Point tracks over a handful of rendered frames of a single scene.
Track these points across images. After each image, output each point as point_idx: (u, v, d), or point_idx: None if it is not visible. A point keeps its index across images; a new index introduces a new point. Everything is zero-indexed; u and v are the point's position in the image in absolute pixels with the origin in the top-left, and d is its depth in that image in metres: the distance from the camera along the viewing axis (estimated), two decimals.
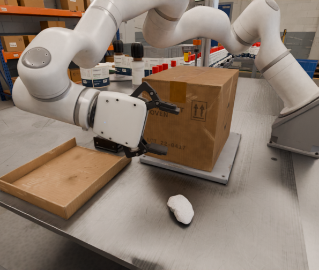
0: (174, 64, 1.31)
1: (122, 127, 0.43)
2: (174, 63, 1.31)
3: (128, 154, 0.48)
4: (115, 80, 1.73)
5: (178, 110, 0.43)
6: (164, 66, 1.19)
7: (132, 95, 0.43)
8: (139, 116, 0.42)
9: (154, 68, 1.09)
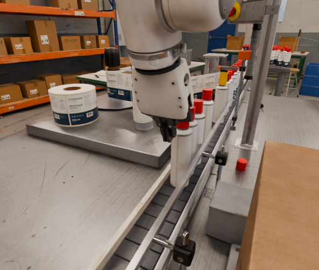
0: (209, 96, 0.73)
1: None
2: (209, 94, 0.72)
3: (188, 114, 0.41)
4: (108, 108, 1.15)
5: None
6: (197, 105, 0.61)
7: None
8: None
9: None
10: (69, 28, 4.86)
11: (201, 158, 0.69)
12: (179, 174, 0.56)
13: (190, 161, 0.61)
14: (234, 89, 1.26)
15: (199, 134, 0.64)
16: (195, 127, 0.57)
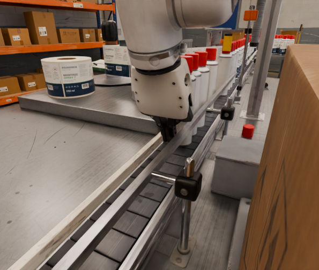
0: (213, 55, 0.67)
1: None
2: (214, 52, 0.67)
3: (188, 113, 0.41)
4: (105, 83, 1.10)
5: None
6: (200, 57, 0.55)
7: None
8: None
9: None
10: (68, 22, 4.81)
11: (204, 121, 0.63)
12: (180, 129, 0.51)
13: None
14: (237, 66, 1.21)
15: (202, 91, 0.58)
16: (199, 77, 0.52)
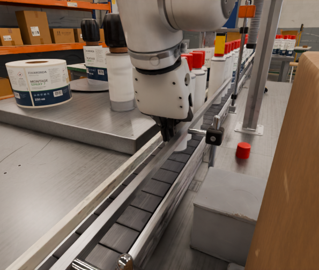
0: None
1: None
2: None
3: (188, 113, 0.41)
4: (84, 90, 0.98)
5: None
6: (193, 58, 0.51)
7: None
8: None
9: None
10: (62, 21, 4.69)
11: (199, 128, 0.58)
12: None
13: None
14: (233, 69, 1.09)
15: (195, 95, 0.53)
16: (193, 80, 0.48)
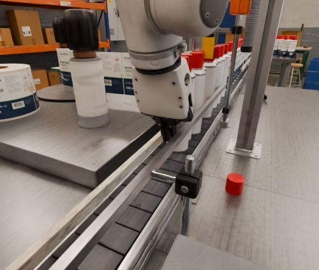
0: (202, 59, 0.56)
1: None
2: (203, 56, 0.56)
3: (188, 113, 0.41)
4: (57, 98, 0.85)
5: None
6: None
7: None
8: None
9: None
10: None
11: (198, 129, 0.58)
12: None
13: None
14: (228, 74, 0.96)
15: None
16: (194, 79, 0.49)
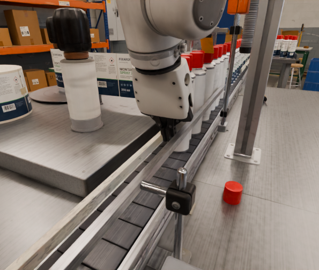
0: (203, 59, 0.56)
1: None
2: (203, 56, 0.56)
3: (188, 113, 0.41)
4: (50, 100, 0.83)
5: None
6: None
7: None
8: None
9: None
10: None
11: (197, 129, 0.58)
12: None
13: None
14: (227, 75, 0.94)
15: None
16: (195, 79, 0.49)
